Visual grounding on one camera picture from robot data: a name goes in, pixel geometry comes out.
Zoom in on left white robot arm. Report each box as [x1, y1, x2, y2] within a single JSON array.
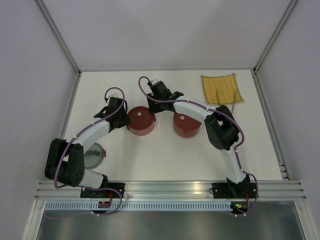
[[44, 96, 131, 198]]

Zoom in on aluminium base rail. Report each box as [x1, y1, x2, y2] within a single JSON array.
[[34, 180, 306, 201]]

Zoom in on left aluminium frame post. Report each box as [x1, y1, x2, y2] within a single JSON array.
[[33, 0, 81, 73]]

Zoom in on right aluminium frame post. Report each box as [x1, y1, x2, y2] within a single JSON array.
[[252, 0, 300, 74]]

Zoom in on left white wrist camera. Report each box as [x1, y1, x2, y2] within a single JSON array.
[[108, 93, 119, 98]]

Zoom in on purple cable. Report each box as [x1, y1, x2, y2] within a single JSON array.
[[138, 76, 258, 218], [53, 86, 126, 216]]

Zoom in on aluminium frame post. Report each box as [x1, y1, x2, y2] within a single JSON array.
[[33, 0, 81, 73], [252, 0, 300, 74]]

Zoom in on yellow bamboo mat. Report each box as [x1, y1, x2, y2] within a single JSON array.
[[200, 73, 244, 105]]

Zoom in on red lid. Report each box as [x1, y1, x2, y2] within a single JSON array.
[[128, 106, 156, 121], [173, 113, 201, 131]]

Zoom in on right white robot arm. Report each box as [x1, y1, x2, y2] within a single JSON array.
[[146, 80, 257, 198]]

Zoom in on metal tongs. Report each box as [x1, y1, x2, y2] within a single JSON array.
[[215, 88, 237, 113]]

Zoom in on white slotted cable duct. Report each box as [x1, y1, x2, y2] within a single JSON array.
[[45, 200, 232, 212]]

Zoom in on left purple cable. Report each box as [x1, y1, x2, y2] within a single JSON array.
[[53, 86, 126, 216]]

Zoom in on grey transparent lid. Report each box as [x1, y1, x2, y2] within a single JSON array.
[[84, 143, 107, 170]]

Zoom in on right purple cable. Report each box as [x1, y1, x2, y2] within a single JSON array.
[[138, 76, 258, 218]]

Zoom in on red steel bowl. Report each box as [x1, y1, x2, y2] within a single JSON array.
[[173, 120, 202, 138], [126, 118, 156, 136]]

